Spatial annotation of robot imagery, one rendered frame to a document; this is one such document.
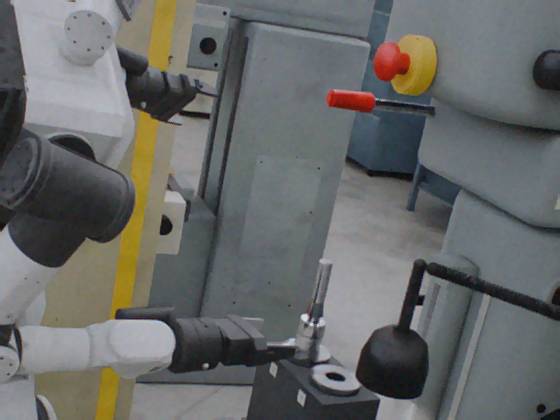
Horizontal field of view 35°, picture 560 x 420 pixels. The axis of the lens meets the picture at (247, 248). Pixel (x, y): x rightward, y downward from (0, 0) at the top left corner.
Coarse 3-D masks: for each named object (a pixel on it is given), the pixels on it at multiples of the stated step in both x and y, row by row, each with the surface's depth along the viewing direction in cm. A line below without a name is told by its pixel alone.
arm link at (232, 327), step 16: (192, 320) 143; (208, 320) 144; (224, 320) 150; (240, 320) 151; (208, 336) 142; (224, 336) 145; (240, 336) 145; (256, 336) 146; (208, 352) 142; (224, 352) 145; (240, 352) 145; (256, 352) 145; (208, 368) 144
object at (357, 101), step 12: (336, 96) 99; (348, 96) 100; (360, 96) 100; (372, 96) 101; (348, 108) 100; (360, 108) 101; (372, 108) 101; (384, 108) 102; (396, 108) 103; (408, 108) 103; (420, 108) 104; (432, 108) 105
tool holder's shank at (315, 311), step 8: (320, 264) 153; (328, 264) 152; (320, 272) 153; (328, 272) 153; (320, 280) 153; (328, 280) 154; (320, 288) 154; (312, 296) 155; (320, 296) 154; (312, 304) 155; (320, 304) 155; (312, 312) 155; (320, 312) 155; (312, 320) 156
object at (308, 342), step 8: (304, 328) 156; (296, 336) 158; (304, 336) 156; (312, 336) 156; (320, 336) 156; (296, 344) 158; (304, 344) 156; (312, 344) 156; (320, 344) 157; (304, 352) 157; (312, 352) 157
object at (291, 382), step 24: (288, 360) 156; (312, 360) 155; (336, 360) 160; (264, 384) 160; (288, 384) 153; (312, 384) 149; (336, 384) 148; (360, 384) 150; (264, 408) 160; (288, 408) 153; (312, 408) 146; (336, 408) 145; (360, 408) 148
